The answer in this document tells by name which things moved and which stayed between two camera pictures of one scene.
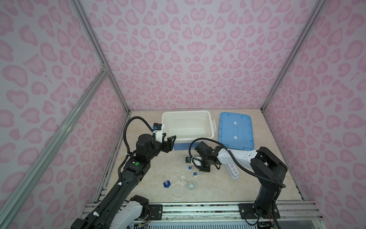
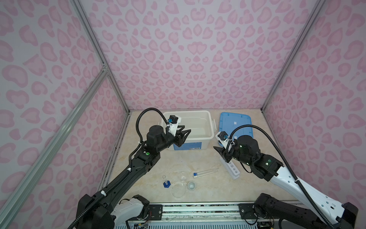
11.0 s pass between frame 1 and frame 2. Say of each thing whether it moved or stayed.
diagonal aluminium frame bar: stayed
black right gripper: moved
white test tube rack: stayed
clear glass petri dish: stayed
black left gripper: moved
